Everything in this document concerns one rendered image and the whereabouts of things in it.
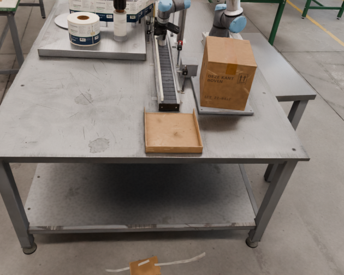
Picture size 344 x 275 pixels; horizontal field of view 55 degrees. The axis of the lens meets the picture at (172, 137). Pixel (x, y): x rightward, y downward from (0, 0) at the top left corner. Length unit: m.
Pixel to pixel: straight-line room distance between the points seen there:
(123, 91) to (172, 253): 1.03
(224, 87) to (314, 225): 1.29
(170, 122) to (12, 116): 0.77
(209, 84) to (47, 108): 0.83
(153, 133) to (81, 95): 0.49
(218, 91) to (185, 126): 0.25
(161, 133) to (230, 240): 0.98
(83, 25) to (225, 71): 0.97
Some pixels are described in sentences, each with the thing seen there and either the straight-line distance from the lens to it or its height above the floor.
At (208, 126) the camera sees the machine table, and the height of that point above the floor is 0.83.
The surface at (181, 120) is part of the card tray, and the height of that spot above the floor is 0.83.
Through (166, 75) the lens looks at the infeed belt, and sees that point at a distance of 1.95.
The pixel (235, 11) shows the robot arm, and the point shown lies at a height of 1.16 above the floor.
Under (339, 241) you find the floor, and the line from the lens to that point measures 2.56.
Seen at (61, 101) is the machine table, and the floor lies 0.83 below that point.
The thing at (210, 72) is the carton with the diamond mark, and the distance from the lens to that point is 1.66.
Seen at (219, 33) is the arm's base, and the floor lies 0.97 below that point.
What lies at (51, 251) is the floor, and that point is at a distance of 2.20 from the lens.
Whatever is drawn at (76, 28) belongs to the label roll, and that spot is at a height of 0.99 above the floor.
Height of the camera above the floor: 1.86
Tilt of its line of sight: 41 degrees down
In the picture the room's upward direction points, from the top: 7 degrees clockwise
